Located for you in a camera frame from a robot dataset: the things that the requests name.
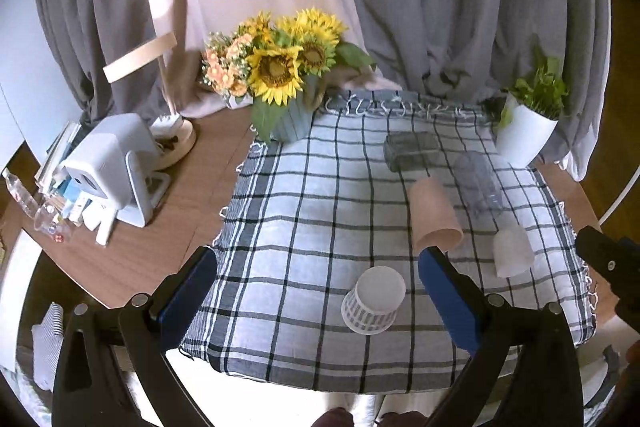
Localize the white pot green plant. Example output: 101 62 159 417
495 50 568 169

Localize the pink tall cup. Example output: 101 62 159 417
409 176 463 256

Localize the black white checkered tablecloth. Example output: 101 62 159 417
179 91 596 393

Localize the white desk lamp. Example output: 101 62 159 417
103 31 196 171

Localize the clear plastic cup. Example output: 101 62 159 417
452 152 504 219

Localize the grey curtain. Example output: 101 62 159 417
36 0 611 180

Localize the dark glass square tumbler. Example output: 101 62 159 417
383 131 442 172

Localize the white projector on stand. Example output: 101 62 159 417
62 113 170 228

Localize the small white cup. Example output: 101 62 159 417
492 225 535 279

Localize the clear plastic bottle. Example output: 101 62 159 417
2 168 39 220

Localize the sunflower bouquet in grey vase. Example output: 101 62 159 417
200 8 375 143

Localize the striped white paper cup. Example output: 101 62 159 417
341 265 407 336

